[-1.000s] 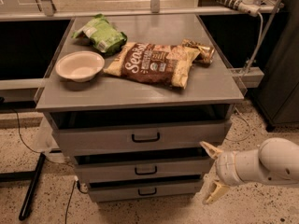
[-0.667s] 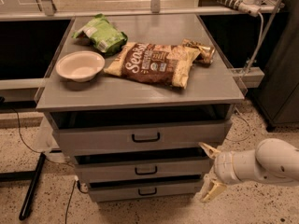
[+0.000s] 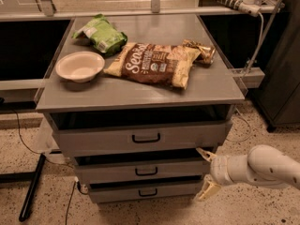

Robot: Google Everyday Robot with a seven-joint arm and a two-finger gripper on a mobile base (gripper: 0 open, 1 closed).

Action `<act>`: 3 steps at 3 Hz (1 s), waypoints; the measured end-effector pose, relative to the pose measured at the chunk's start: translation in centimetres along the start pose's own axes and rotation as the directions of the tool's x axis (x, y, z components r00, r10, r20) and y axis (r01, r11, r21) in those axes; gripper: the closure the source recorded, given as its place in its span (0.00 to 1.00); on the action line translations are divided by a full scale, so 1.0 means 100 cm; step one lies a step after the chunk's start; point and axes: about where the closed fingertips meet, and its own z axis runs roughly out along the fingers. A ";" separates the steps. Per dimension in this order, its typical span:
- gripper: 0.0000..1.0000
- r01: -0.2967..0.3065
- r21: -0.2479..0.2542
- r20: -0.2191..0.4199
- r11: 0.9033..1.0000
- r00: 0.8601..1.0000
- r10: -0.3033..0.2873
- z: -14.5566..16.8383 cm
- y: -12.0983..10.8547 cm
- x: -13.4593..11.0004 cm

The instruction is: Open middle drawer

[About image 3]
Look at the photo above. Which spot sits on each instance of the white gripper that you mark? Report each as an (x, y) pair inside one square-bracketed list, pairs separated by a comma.
[(219, 170)]

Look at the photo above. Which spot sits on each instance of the grey drawer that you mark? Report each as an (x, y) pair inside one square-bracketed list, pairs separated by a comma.
[(145, 189), (142, 130), (141, 166)]

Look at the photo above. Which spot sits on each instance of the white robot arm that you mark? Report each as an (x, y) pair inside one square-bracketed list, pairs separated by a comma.
[(263, 166)]

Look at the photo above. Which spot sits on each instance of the grey bottom drawer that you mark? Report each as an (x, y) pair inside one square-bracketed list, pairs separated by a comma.
[(145, 189)]

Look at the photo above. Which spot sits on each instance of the grey top drawer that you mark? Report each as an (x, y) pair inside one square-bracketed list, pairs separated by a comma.
[(142, 130)]

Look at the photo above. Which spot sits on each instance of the grey drawer cabinet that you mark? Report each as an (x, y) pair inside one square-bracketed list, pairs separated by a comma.
[(207, 86)]

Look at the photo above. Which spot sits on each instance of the dark grey cabinet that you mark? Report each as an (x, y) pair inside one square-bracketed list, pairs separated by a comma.
[(278, 97)]

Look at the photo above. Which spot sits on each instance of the brown Sensible chip bag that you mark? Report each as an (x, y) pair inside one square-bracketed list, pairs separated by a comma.
[(154, 64)]

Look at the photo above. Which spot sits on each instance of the white bowl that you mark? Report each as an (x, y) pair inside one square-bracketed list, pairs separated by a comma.
[(80, 67)]

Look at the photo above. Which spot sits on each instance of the green snack bag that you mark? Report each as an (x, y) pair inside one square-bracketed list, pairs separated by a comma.
[(104, 37)]

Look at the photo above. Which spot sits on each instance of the white power strip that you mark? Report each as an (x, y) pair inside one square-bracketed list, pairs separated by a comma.
[(245, 6)]

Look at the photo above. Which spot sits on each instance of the black floor stand leg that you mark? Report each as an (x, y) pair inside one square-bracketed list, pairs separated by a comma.
[(32, 178)]

